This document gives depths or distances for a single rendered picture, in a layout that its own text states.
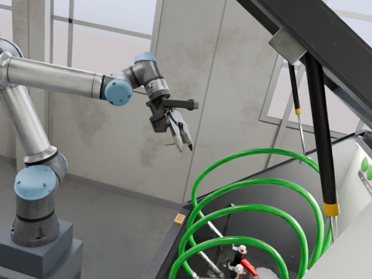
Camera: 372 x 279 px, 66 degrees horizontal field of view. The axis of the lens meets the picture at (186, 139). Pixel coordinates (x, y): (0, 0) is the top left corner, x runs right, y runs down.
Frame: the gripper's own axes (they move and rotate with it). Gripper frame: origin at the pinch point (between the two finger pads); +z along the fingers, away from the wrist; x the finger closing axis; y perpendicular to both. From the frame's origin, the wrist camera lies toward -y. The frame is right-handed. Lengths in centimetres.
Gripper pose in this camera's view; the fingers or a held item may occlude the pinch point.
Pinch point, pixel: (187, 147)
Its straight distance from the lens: 92.0
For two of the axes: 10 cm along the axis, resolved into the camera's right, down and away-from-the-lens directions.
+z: 3.8, 9.1, -1.5
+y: -8.2, 4.1, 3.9
